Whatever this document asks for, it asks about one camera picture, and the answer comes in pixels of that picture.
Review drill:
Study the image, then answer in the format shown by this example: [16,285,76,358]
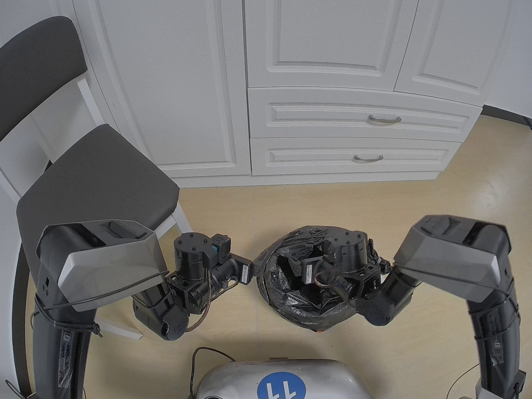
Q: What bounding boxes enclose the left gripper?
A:
[210,257,255,295]

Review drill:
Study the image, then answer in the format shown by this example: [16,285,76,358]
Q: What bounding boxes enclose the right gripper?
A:
[302,257,347,300]

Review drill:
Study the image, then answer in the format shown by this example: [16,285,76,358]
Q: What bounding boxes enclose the black plastic bag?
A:
[254,225,393,332]

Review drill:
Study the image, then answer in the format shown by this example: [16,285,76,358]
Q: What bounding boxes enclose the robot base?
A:
[195,358,370,399]

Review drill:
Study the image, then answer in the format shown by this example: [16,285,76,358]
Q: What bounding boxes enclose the white chair grey cushions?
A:
[0,16,194,341]

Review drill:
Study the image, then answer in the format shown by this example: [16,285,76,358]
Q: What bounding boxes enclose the white wardrobe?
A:
[50,0,532,182]

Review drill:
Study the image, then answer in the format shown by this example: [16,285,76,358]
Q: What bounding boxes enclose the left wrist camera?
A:
[210,234,232,265]

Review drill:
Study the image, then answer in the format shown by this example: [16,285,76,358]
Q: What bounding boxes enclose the black cable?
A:
[449,364,483,399]
[189,347,233,398]

